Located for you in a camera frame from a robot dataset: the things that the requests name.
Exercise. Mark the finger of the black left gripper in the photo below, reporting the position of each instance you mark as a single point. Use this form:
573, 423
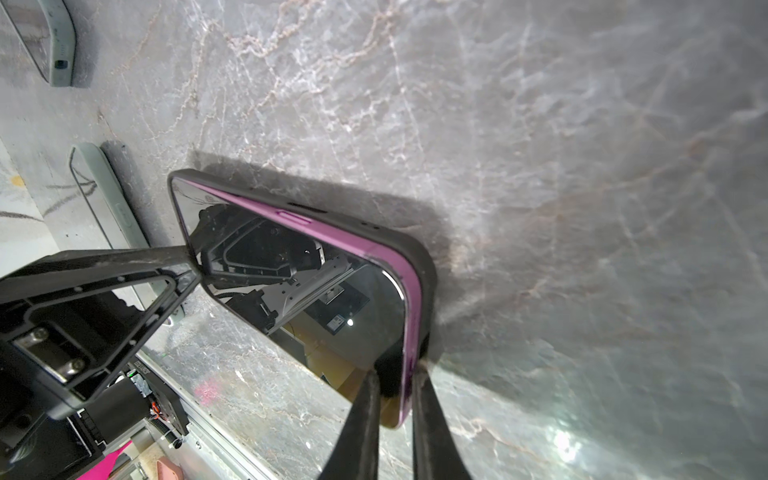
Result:
70, 321

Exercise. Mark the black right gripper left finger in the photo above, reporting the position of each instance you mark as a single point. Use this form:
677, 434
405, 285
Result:
356, 453

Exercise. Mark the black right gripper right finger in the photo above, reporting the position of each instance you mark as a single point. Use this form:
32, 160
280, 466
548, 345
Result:
434, 451

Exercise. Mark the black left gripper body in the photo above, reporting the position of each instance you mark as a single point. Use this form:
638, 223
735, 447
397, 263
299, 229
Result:
38, 438

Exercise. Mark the black phone case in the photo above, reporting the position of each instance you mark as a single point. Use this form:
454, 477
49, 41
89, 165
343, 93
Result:
384, 246

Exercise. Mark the light blue phone case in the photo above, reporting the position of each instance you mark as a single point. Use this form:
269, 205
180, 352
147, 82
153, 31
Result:
62, 44

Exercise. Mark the blue phone black screen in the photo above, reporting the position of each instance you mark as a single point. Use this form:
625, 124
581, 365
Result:
30, 22

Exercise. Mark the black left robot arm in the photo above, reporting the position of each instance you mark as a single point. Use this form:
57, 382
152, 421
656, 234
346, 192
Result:
114, 412

